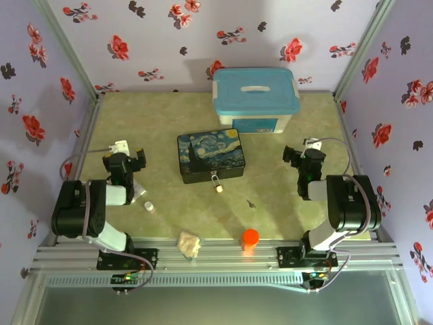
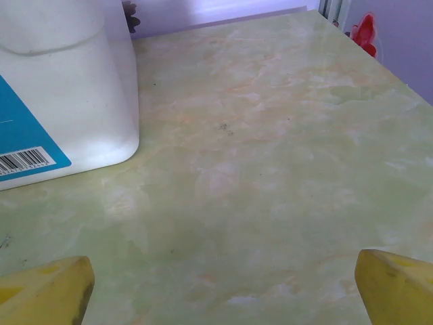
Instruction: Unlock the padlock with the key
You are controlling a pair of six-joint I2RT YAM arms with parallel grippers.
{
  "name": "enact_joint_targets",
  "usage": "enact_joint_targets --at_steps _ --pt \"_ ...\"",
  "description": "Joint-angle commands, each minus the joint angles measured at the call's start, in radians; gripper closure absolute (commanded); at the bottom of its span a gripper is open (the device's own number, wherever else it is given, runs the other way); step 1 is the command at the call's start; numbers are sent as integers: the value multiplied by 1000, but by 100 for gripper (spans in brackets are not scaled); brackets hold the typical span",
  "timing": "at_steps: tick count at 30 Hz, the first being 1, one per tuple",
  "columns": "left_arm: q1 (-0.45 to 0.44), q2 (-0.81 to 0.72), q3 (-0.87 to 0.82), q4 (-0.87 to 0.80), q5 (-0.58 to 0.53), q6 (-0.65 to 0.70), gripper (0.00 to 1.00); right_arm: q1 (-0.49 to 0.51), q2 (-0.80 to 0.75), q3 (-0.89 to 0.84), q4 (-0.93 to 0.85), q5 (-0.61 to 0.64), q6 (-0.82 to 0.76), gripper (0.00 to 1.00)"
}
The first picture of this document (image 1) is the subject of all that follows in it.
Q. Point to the small dark key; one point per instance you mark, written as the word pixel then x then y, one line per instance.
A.
pixel 250 204

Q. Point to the starry night tin box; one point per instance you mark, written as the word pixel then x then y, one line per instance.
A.
pixel 209 152

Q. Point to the brass padlock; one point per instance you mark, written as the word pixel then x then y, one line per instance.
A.
pixel 218 188

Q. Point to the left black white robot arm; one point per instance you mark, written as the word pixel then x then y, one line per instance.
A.
pixel 115 195

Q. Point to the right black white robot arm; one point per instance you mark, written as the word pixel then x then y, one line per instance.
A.
pixel 352 203

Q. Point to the clear plastic packet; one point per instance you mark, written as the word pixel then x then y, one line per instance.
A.
pixel 139 193

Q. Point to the small white bottle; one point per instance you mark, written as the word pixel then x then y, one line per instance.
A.
pixel 149 206

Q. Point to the white storage box blue lid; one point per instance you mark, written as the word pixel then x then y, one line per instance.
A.
pixel 253 98

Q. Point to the orange cap bottle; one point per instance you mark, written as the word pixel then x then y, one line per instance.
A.
pixel 250 238

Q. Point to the crumpled white plastic bag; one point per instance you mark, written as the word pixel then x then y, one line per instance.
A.
pixel 188 244

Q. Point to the right green circuit board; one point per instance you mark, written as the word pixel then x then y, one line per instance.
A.
pixel 316 275

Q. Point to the green circuit board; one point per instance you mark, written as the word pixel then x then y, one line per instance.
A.
pixel 126 277
pixel 316 275

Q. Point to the left green circuit board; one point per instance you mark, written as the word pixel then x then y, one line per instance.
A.
pixel 126 277

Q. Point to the grey lower metal panel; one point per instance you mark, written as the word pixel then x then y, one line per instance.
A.
pixel 216 308

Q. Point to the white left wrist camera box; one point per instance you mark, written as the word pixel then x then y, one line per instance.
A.
pixel 120 147

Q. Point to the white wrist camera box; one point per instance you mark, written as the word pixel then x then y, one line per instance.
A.
pixel 120 147
pixel 314 144

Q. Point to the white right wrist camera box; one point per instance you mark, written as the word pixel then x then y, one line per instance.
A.
pixel 314 144

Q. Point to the aluminium frame side rail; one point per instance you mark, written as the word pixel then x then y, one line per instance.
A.
pixel 350 135
pixel 86 135

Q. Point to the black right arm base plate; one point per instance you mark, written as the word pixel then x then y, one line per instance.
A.
pixel 287 257

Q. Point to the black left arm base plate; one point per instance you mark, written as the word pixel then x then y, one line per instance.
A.
pixel 149 259

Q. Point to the aluminium frame cross rails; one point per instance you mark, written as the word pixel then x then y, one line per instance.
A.
pixel 223 260

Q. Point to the aluminium frame corner post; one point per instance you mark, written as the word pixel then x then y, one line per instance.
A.
pixel 363 47
pixel 69 47

